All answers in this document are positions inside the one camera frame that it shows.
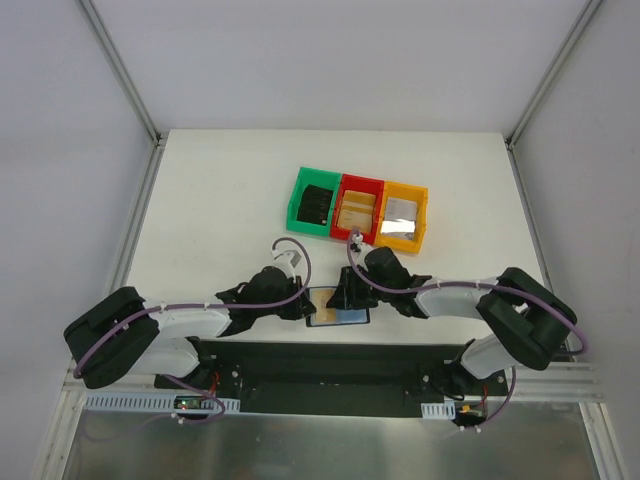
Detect gold credit card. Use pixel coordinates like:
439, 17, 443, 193
310, 288, 337, 326

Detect black leather card holder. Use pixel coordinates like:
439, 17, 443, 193
306, 287, 371, 328

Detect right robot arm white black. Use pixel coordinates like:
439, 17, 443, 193
326, 247, 577, 399

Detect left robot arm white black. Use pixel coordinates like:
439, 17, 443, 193
63, 266, 315, 389

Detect gold cards in red bin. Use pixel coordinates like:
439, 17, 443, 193
336, 190, 376, 234

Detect white cards in yellow bin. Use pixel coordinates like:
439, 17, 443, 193
380, 197, 418, 240

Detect black cards in green bin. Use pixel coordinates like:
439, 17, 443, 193
296, 185, 333, 225

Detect green plastic bin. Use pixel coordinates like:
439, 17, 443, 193
286, 167, 342, 237

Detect red plastic bin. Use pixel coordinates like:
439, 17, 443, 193
330, 174, 385, 244

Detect yellow plastic bin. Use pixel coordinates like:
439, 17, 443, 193
375, 181, 429, 254

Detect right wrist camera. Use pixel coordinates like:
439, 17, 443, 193
349, 231, 363, 253

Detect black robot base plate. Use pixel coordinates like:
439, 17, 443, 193
180, 341, 508, 418

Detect right white cable duct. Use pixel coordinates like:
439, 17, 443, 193
421, 401, 456, 421

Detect white cable duct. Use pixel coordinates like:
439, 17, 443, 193
84, 392, 241, 415
421, 401, 456, 421

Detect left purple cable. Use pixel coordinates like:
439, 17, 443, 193
72, 237, 314, 426

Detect left aluminium table rail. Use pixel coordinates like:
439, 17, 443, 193
102, 138, 166, 299

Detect aluminium table rail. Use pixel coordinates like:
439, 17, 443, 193
506, 145, 554, 293
102, 138, 166, 299

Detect right aluminium table rail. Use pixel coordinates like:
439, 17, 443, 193
506, 145, 554, 293

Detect left white cable duct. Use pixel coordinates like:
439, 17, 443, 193
84, 392, 241, 415

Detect left aluminium frame post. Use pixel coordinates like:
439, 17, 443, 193
75, 0, 163, 145

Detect aluminium frame post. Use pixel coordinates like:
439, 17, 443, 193
75, 0, 163, 145
505, 0, 606, 151

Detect right aluminium frame post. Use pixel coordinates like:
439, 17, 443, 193
505, 0, 606, 151

